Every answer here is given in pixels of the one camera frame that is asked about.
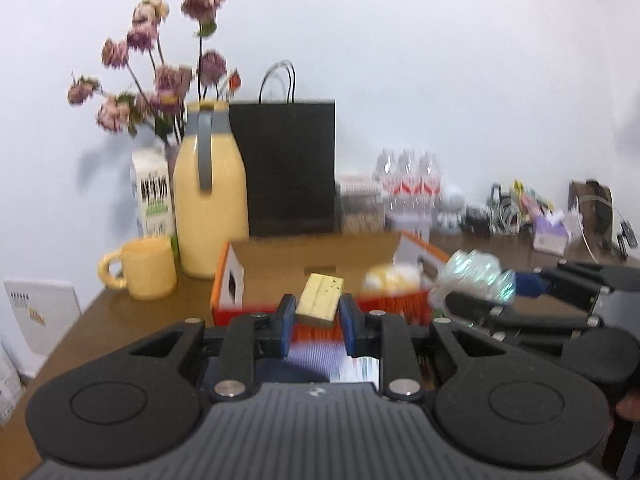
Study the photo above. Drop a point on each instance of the clear jar of seeds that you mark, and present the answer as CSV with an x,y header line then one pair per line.
x,y
360,215

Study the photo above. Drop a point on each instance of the yellow thermos jug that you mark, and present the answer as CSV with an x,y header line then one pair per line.
x,y
217,220

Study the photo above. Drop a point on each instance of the brown bag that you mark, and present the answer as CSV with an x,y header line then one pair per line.
x,y
592,210

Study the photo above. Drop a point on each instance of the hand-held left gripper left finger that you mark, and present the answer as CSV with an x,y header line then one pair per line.
x,y
286,329

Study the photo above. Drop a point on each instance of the clear plastic wrap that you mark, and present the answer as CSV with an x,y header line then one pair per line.
x,y
475,272

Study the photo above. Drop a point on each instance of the glass vase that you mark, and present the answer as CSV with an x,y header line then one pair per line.
x,y
172,160

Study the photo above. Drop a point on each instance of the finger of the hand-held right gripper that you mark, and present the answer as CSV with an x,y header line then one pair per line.
x,y
531,283
525,322

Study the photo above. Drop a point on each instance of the flat white box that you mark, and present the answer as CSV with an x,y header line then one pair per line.
x,y
357,185

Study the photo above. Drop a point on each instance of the white tin box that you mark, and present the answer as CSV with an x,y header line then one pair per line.
x,y
410,222

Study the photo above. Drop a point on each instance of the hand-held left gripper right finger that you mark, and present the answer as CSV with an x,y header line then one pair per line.
x,y
348,331

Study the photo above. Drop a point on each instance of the white milk carton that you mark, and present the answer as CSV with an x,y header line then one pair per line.
x,y
152,195

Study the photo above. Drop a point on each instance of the purple tissue pack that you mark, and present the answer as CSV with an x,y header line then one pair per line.
x,y
550,232

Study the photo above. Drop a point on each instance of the yellow sponge block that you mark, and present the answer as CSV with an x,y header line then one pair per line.
x,y
319,300

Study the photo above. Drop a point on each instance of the yellow mug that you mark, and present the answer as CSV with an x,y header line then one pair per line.
x,y
147,270

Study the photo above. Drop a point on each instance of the colourful snack packet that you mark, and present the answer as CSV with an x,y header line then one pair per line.
x,y
530,197

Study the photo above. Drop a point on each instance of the white printed board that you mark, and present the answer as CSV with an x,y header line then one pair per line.
x,y
42,315

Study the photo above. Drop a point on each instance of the white paper box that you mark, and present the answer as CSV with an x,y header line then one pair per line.
x,y
9,385

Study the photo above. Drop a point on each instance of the orange cardboard box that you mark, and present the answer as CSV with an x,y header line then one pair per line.
x,y
300,260

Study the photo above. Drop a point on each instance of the dried rose bouquet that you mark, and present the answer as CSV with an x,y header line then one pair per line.
x,y
167,82

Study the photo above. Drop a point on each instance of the yellow plush toy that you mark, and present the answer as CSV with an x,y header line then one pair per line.
x,y
392,280

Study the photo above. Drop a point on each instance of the black paper bag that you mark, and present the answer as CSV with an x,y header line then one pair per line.
x,y
290,170

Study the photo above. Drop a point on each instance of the white robot figurine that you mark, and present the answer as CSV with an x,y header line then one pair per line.
x,y
452,207

